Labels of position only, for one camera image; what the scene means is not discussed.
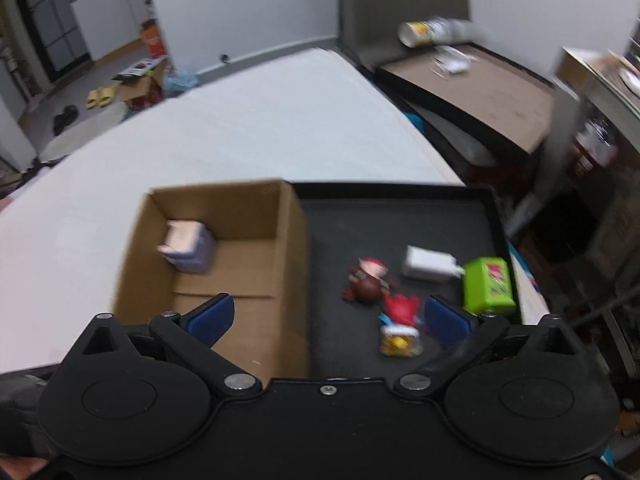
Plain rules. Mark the black low table brown top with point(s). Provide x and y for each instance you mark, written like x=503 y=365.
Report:
x=475 y=95

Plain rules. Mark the white cabinet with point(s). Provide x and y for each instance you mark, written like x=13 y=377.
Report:
x=102 y=15

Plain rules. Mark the blue printed cloth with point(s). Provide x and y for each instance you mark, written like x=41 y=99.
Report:
x=530 y=285

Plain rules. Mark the black tray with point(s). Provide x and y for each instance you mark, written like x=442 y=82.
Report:
x=375 y=230

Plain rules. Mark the brown cardboard box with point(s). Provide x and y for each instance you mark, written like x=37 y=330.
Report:
x=292 y=270

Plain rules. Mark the white items on table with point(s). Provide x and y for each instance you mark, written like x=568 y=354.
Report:
x=450 y=63

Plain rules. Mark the white yellow cylinder container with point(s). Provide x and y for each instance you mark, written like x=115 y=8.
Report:
x=430 y=32

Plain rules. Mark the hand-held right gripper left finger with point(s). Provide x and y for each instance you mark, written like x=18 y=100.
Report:
x=216 y=316

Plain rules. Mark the orange box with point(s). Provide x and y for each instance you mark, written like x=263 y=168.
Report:
x=152 y=40

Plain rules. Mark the green box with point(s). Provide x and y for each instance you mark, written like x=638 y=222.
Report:
x=487 y=285

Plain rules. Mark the open cardboard box with magazines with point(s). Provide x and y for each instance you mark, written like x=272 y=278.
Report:
x=142 y=85

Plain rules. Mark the white charger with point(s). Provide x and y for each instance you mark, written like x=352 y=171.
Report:
x=427 y=264

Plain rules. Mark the red haired figurine gold base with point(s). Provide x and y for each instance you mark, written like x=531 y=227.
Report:
x=400 y=310

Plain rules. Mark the brown haired doll figurine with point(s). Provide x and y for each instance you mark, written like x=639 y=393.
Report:
x=369 y=285

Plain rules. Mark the grey cushion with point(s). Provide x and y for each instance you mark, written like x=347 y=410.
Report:
x=465 y=145

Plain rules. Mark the blue plastic bag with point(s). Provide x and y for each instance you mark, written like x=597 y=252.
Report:
x=180 y=80

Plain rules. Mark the lavender white toy block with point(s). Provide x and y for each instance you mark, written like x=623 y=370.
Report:
x=187 y=247

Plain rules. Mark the dark glass panel cabinet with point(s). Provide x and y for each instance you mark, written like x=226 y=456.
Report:
x=50 y=25

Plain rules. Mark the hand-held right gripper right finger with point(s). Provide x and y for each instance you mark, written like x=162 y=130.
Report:
x=442 y=319

